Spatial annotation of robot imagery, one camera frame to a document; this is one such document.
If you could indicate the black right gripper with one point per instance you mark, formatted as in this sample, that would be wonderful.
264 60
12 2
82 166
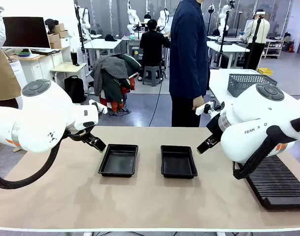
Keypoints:
214 127

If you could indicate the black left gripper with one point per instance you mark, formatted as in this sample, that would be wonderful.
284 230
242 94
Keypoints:
83 137

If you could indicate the black plastic ESD tray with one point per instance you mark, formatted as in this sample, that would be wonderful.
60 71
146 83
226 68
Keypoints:
118 162
178 163

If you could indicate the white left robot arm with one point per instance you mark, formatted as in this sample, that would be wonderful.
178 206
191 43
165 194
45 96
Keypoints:
41 115

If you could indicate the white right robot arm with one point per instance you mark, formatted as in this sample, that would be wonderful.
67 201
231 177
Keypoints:
263 115

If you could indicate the navy-sleeved forearm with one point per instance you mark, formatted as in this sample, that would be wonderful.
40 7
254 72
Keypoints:
202 86

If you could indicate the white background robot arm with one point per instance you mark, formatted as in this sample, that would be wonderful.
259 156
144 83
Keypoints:
162 19
85 19
131 14
223 14

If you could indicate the navy-coated person's hand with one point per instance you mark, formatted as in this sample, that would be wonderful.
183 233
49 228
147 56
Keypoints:
197 103

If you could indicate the black backpack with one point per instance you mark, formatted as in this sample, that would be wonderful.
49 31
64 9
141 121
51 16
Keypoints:
75 89

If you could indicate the pile of jackets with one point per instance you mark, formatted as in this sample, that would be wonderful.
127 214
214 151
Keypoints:
110 78

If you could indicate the grey plastic mesh basket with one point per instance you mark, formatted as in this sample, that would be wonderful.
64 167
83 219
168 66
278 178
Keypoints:
241 83

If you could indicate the small rolling desk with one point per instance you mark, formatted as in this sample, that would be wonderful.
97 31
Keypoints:
66 67

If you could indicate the black slotted board rack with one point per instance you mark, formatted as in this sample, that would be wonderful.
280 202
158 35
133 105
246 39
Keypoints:
282 186

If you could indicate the black tumbler cup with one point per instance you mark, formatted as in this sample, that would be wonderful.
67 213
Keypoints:
74 59

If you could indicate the grey plastic stool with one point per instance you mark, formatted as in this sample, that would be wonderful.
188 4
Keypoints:
152 71

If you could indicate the white cabinet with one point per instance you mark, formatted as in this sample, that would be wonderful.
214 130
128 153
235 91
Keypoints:
41 68

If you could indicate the yellow plastic crate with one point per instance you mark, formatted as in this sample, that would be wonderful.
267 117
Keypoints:
265 71

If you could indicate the person in navy coat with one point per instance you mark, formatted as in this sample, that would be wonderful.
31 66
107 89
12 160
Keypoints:
187 49

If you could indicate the white workshop desk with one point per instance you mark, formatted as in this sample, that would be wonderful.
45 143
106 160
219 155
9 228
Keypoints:
103 44

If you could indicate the long white work table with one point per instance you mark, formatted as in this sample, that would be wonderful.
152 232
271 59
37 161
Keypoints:
233 48

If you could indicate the black keyboard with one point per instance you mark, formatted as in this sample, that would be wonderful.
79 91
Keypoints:
45 51

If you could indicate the white carton box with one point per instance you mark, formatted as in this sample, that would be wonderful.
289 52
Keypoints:
65 43

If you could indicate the black baseball cap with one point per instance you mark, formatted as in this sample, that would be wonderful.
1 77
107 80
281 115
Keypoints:
111 38

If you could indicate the grey robot workstation desk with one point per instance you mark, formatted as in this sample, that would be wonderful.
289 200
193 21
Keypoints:
132 43

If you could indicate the brown cardboard box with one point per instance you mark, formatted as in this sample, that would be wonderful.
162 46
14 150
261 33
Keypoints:
56 44
59 27
53 38
63 34

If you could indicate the seated person in black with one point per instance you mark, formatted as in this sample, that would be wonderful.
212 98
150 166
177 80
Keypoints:
152 44

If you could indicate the green bowl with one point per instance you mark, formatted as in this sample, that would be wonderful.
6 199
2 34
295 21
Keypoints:
23 54

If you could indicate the person in cream jacket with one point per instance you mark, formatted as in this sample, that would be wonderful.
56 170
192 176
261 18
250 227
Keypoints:
250 37

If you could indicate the white storage shelf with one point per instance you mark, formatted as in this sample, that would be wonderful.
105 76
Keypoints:
275 49

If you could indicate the red fire extinguisher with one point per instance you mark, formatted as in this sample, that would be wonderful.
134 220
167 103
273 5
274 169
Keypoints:
291 47

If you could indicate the black bag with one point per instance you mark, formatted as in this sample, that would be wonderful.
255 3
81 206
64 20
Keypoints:
51 22

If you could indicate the black computer monitor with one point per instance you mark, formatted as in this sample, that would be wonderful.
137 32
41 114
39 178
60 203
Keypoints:
25 32

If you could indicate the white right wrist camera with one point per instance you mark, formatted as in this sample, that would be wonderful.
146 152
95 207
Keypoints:
201 109

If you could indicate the metal frame chair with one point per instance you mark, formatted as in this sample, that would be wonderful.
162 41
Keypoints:
90 84

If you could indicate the black camera tripod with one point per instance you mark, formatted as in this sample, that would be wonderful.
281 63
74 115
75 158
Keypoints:
223 41
259 32

